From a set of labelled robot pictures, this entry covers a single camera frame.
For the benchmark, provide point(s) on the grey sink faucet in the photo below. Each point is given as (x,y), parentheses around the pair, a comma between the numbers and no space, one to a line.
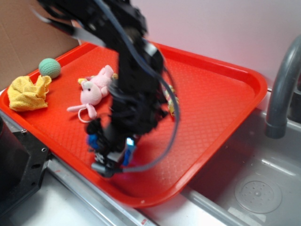
(285,98)

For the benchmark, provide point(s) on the brown cardboard panel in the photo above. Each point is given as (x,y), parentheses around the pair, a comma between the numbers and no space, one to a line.
(25,40)

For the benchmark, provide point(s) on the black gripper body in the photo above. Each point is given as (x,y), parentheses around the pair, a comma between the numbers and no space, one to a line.
(132,115)

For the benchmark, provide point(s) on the green textured ball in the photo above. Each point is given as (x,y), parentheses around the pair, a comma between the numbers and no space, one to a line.
(49,67)

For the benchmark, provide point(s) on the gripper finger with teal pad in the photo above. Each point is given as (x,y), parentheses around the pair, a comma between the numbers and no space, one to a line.
(129,150)
(93,143)

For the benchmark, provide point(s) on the pink plush bunny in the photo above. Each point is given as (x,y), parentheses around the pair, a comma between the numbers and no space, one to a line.
(94,89)

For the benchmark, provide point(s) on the yellow cloth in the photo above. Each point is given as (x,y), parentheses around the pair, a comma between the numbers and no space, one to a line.
(24,95)

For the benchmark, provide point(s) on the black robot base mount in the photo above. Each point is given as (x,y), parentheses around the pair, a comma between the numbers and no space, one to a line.
(23,160)

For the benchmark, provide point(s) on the red plastic tray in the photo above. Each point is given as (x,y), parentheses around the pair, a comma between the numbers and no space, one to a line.
(214,98)

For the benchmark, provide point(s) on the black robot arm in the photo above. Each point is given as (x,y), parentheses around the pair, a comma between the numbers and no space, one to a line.
(117,25)

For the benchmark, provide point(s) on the grey sink basin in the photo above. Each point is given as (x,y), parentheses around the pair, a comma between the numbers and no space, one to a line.
(252,180)

